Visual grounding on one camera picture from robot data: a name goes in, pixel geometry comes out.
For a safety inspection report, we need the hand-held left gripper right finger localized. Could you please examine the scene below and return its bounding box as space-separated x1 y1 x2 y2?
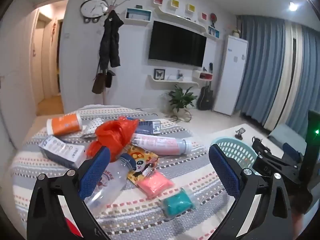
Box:
209 144 294 240

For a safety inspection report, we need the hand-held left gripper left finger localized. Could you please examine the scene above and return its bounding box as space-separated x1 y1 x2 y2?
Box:
26 145 112 240

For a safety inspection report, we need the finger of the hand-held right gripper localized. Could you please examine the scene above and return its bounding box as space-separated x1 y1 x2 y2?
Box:
282 142 303 164
251 137 273 159

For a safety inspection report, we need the clear bottle with blue cap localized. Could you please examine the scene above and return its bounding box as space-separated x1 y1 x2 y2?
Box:
84 153 137 214

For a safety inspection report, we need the teal plastic laundry basket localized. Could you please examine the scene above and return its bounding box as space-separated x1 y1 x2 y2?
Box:
211 137 262 175

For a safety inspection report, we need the orange yellow snack packet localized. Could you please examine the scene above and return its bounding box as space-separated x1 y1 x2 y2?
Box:
124 144 160 184

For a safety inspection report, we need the pink label plastic bottle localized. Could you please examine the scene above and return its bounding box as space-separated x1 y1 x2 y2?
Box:
131 133 193 155

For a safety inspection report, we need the light blue cushion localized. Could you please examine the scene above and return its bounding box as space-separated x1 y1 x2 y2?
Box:
269 125 308 153

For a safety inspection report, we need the black phone stand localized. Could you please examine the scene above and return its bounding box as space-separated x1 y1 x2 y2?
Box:
235 127 247 140

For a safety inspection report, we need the white grey carton box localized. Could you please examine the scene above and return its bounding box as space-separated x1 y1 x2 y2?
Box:
39 135 87 169

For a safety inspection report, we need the red plastic bag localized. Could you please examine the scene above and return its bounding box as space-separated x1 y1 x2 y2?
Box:
86 116 139 162

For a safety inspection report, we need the white polka dot wrapper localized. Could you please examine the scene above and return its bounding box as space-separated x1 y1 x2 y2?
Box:
82 117 104 135

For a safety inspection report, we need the orange canister with white lid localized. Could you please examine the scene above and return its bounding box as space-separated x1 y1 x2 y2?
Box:
46 113 83 137

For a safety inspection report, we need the teal clay packet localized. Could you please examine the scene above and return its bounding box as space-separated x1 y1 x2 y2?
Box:
160 187 199 218

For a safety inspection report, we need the pink clay packet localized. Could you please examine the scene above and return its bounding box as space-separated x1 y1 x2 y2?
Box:
136 171 174 200

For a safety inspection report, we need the dark blue carton box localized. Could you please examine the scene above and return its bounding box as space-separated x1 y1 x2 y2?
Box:
135 120 162 135

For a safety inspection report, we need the black acoustic guitar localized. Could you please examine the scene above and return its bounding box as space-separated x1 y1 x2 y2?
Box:
197 86 215 110

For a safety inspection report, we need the tall white cabinet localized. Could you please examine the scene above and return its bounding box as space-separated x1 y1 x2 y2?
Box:
213 35 249 115

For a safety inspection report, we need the wooden coat rack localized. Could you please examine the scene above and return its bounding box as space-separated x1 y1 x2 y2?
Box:
96 0 132 105

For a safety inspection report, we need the blue white curtain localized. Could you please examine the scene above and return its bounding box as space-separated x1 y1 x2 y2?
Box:
235 15 320 130

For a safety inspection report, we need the green potted floor plant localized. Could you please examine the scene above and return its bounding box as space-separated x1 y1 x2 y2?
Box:
161 84 198 115

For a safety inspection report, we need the brown handbag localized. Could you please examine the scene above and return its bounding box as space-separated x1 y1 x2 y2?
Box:
92 72 105 95

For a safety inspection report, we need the red white cube shelf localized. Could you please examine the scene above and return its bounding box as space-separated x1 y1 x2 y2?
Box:
192 70 213 83

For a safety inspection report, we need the small black bag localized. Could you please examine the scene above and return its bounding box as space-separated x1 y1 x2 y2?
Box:
105 70 116 88

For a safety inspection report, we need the short white wavy shelf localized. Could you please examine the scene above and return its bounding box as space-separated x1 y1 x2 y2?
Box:
147 74 199 88

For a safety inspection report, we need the black padded jacket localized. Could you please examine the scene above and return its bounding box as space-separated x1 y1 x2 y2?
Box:
99 10 125 68

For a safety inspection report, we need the long white wavy shelf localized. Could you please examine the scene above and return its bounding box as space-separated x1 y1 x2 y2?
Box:
154 6 220 39

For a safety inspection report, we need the white door with handle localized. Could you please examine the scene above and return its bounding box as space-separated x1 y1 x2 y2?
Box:
0 30 37 135

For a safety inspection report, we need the black wall television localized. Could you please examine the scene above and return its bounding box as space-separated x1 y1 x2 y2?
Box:
148 20 207 68

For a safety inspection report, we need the teal box wall shelf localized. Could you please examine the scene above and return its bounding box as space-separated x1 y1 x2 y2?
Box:
125 7 152 22

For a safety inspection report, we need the round wall clock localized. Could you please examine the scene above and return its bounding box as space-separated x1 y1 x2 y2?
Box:
80 0 109 18

